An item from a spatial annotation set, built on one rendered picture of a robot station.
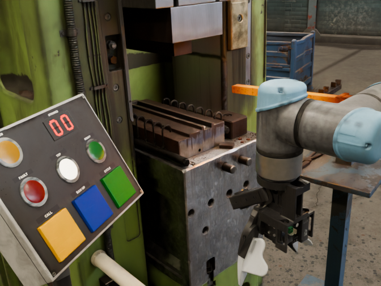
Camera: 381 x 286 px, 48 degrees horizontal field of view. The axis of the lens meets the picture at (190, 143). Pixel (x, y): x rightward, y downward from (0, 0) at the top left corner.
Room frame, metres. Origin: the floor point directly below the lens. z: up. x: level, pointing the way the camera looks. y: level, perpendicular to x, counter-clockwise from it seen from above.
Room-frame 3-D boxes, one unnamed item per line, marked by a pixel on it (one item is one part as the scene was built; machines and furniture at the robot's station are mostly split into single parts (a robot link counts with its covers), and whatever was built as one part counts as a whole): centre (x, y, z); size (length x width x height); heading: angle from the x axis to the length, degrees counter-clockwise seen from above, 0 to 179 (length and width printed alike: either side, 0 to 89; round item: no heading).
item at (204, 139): (1.42, 0.10, 0.96); 0.42 x 0.20 x 0.09; 41
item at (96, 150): (0.88, 0.21, 1.09); 0.05 x 0.03 x 0.04; 131
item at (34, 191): (0.70, 0.29, 1.09); 0.05 x 0.03 x 0.04; 131
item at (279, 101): (0.63, -0.15, 1.23); 0.09 x 0.08 x 0.11; 45
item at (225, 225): (1.46, 0.07, 0.69); 0.56 x 0.38 x 0.45; 41
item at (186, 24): (1.42, 0.10, 1.32); 0.42 x 0.20 x 0.10; 41
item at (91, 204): (0.78, 0.21, 1.01); 0.07 x 0.05 x 0.07; 156
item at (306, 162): (1.61, -0.58, 0.77); 0.60 x 0.04 x 0.01; 136
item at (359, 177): (1.46, -0.58, 0.75); 0.40 x 0.30 x 0.02; 141
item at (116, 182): (0.87, 0.17, 1.01); 0.07 x 0.05 x 0.07; 156
